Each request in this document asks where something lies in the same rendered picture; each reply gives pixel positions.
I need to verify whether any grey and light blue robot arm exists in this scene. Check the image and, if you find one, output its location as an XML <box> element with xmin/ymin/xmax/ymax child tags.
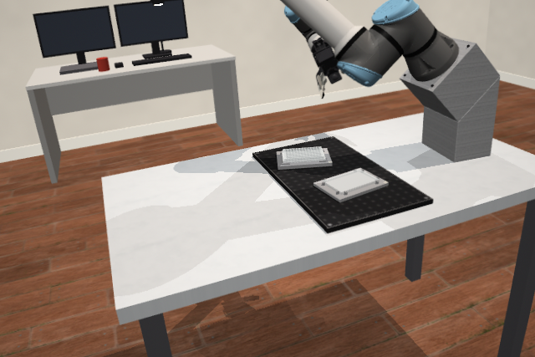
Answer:
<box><xmin>280</xmin><ymin>0</ymin><xmax>459</xmax><ymax>87</ymax></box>

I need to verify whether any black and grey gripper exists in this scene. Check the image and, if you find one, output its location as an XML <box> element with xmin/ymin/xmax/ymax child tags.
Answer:
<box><xmin>312</xmin><ymin>37</ymin><xmax>339</xmax><ymax>98</ymax></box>

